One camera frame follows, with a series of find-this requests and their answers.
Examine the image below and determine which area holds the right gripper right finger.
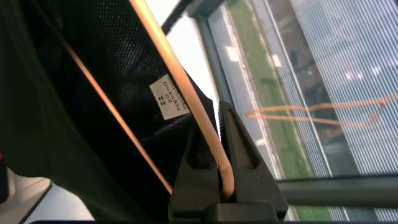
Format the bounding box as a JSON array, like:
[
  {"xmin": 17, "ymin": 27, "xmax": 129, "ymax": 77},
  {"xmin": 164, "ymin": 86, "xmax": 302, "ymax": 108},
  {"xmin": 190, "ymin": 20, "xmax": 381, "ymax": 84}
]
[{"xmin": 217, "ymin": 100, "xmax": 289, "ymax": 220}]

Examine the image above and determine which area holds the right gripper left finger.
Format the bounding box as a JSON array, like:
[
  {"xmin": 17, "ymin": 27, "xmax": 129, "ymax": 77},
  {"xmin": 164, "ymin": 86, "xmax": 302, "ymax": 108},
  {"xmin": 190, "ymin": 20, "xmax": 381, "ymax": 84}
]
[{"xmin": 167, "ymin": 124, "xmax": 224, "ymax": 222}]

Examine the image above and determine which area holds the black garment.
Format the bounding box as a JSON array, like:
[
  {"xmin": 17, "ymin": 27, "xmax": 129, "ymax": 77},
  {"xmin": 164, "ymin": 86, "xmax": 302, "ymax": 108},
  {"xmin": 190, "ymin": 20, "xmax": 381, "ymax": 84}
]
[{"xmin": 0, "ymin": 0, "xmax": 219, "ymax": 222}]

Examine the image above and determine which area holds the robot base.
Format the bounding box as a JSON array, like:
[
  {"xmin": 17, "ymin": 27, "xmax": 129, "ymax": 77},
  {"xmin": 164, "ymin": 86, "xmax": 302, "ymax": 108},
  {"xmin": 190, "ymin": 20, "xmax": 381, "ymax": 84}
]
[{"xmin": 0, "ymin": 151, "xmax": 53, "ymax": 224}]

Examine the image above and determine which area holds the window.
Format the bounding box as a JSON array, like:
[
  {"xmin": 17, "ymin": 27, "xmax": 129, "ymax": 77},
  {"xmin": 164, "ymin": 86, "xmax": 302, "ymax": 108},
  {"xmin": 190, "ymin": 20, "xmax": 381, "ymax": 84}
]
[{"xmin": 186, "ymin": 0, "xmax": 398, "ymax": 222}]

